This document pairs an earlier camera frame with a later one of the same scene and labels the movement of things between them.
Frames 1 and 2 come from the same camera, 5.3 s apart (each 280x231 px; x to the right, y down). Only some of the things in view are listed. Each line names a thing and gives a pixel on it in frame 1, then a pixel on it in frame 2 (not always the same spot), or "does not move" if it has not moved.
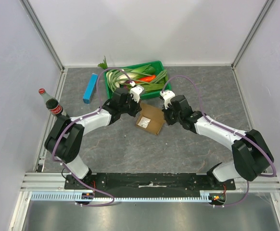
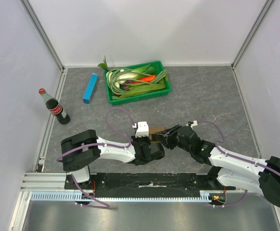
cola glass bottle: [52, 104] does not move
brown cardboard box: [155, 114] → [153, 136]
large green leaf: [148, 87] does not move
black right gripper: [168, 115] → [174, 135]
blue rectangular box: [90, 88] does not move
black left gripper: [137, 108] → [134, 138]
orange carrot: [147, 79] does not move
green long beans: [113, 75] does not move
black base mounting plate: [148, 185] does not move
